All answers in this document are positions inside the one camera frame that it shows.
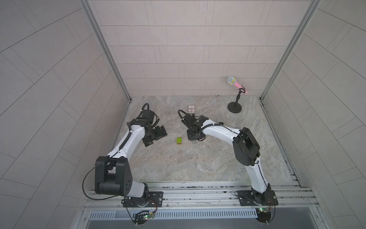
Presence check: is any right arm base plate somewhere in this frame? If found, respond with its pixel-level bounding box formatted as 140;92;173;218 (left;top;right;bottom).
234;190;278;206

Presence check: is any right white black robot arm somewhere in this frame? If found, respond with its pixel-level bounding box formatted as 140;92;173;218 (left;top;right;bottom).
178;109;278;207

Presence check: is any green lego brick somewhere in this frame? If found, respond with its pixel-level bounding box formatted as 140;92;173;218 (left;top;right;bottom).
176;137;183;143

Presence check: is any right circuit board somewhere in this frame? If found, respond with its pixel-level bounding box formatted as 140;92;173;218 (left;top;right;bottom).
255;208;273;224

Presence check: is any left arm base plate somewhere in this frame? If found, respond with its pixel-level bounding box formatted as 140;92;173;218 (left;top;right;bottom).
122;191;164;208

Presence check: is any circuit board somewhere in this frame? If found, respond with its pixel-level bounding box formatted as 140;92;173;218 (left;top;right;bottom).
134;210;156;225
255;208;273;224

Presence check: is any aluminium rail frame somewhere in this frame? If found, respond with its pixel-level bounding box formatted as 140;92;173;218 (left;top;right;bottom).
81;180;324;223

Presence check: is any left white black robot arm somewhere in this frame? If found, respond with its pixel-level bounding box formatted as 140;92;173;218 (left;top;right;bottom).
91;103;167;208

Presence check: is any pink toy microphone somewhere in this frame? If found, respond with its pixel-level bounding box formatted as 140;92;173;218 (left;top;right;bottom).
227;76;247;94

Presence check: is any red white card box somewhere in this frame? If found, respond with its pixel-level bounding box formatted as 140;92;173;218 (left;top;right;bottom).
188;105;195;114

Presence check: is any left circuit board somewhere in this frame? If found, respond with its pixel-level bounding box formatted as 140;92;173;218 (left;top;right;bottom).
134;210;156;225

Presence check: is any black microphone stand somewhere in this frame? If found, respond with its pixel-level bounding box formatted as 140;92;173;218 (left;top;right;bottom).
227;88;246;114

